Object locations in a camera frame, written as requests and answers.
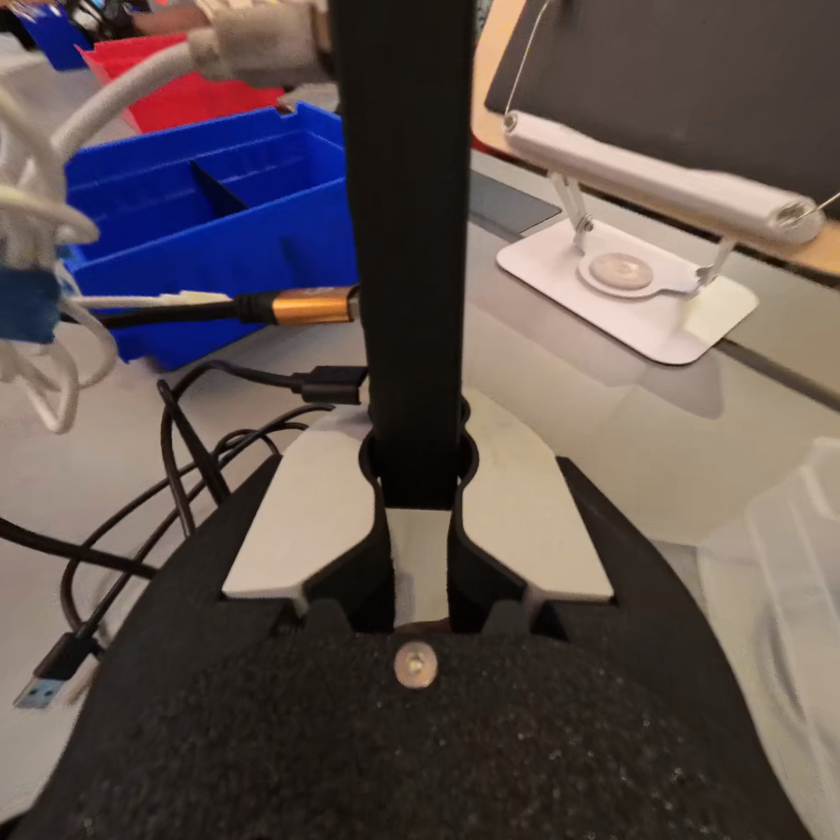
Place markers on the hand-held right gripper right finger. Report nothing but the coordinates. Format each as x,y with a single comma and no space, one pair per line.
525,518

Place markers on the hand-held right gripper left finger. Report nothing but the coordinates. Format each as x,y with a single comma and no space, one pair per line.
308,518

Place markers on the clear plastic bin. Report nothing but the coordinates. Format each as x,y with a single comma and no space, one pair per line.
787,590

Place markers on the wide black USB hub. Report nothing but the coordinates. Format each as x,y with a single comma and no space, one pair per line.
400,229

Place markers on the another person's forearm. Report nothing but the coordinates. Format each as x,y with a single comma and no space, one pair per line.
170,21

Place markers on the white folding stand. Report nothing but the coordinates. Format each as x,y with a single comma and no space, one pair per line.
656,328

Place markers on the black blue-bin divider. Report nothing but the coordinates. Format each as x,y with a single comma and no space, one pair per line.
216,190

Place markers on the red plastic bin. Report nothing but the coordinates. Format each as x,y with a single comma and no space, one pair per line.
184,98

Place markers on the black wood-rimmed board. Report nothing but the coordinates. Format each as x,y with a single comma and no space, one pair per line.
656,79

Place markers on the small blue plastic bin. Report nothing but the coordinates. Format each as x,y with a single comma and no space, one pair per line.
59,39

